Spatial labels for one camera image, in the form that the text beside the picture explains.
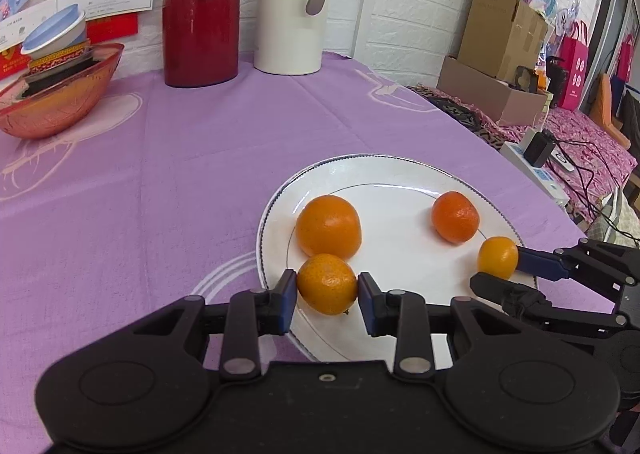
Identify yellow-orange small orange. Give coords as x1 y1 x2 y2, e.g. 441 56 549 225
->
477 237 518 280

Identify small mandarin on plate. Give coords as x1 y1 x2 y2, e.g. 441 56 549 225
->
431 191 480 245

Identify orange on plate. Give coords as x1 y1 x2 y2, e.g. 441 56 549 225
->
295 195 362 260

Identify white oval plate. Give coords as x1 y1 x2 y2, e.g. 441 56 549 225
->
256 154 524 367

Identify black power adapter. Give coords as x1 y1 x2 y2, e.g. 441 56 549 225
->
523 129 555 168

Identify purple tablecloth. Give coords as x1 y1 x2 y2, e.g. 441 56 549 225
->
1 54 580 453

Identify flat cardboard box lower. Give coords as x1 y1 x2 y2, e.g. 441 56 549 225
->
437 57 547 126

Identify pink shopping bag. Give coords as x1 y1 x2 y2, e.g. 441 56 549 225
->
558 20 588 111

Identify orange glass bowl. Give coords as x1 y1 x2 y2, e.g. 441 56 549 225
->
1 43 125 139

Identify red thermos jug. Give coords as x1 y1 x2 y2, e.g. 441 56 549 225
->
162 0 240 88

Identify blue white stacked bowls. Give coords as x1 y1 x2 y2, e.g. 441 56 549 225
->
21 4 93 84

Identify white thermos jug grey handle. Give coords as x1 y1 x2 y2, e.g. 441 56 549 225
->
254 0 327 76

